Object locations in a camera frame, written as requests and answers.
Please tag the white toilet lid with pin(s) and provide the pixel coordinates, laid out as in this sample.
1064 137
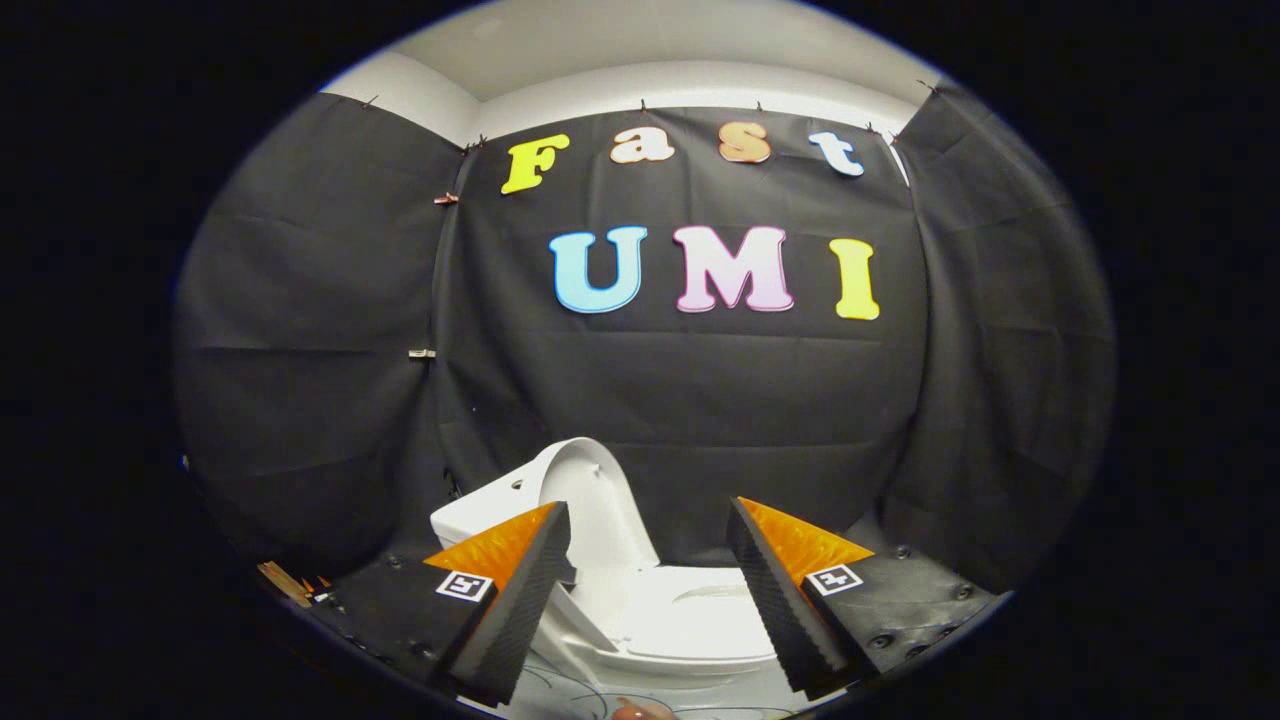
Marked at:
600 500

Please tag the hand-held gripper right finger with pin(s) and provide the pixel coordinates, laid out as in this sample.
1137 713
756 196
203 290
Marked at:
780 610

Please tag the white toilet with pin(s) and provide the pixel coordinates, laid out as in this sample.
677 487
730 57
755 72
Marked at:
480 517

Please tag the black backdrop cloth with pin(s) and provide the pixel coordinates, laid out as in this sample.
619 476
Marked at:
680 400

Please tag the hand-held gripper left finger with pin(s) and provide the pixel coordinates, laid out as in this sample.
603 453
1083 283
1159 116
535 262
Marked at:
520 610

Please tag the white toilet seat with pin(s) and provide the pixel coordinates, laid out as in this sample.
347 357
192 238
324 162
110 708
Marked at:
720 640

